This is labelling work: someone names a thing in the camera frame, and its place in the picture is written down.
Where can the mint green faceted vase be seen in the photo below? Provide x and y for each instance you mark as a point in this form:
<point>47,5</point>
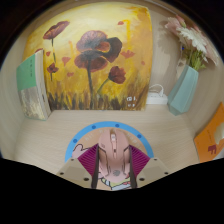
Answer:
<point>183,93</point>

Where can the round blue-rimmed cartoon mouse pad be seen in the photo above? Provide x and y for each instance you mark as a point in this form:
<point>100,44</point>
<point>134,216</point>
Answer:
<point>83,136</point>

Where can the white power strip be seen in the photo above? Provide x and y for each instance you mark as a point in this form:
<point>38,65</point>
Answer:
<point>156,98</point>

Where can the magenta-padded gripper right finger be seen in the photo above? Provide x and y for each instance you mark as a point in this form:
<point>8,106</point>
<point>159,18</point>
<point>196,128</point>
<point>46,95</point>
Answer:
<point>153,169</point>

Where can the pink and white flower bouquet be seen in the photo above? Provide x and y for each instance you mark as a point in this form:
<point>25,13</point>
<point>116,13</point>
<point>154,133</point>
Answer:
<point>193,40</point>

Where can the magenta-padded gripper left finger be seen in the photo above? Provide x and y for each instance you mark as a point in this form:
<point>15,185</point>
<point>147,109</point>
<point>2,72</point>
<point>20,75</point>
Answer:
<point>73,170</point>

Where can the orange book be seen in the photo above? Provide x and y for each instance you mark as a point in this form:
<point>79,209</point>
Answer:
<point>210,140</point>

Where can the yellow poppy flower painting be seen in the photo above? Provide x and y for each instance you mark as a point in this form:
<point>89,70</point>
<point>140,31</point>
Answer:
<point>100,73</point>

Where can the pink computer mouse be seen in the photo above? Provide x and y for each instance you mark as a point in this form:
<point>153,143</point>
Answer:
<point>114,153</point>

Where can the green and beige book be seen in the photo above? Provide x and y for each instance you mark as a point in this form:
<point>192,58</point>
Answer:
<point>31,86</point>

